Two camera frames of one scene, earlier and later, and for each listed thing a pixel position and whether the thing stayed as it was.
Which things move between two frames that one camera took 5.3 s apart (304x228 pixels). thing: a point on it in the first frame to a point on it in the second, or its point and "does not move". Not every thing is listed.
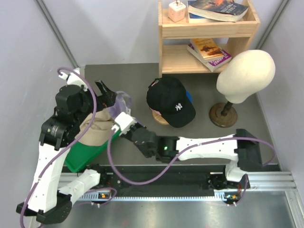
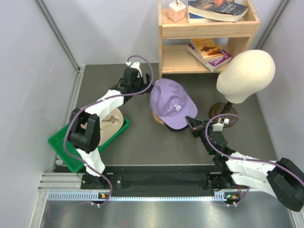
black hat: (167, 96) to (175, 129)
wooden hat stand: (159, 118) does not move
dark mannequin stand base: (223, 115) does not move
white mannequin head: (245, 74) does not move
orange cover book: (206, 47) does not move
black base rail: (146, 180) does not move
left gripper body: (88, 101) to (142, 86)
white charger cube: (176, 11) does not move
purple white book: (212, 65) does not move
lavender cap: (123, 103) to (171, 104)
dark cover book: (227, 10) does not move
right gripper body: (129, 134) to (200, 132)
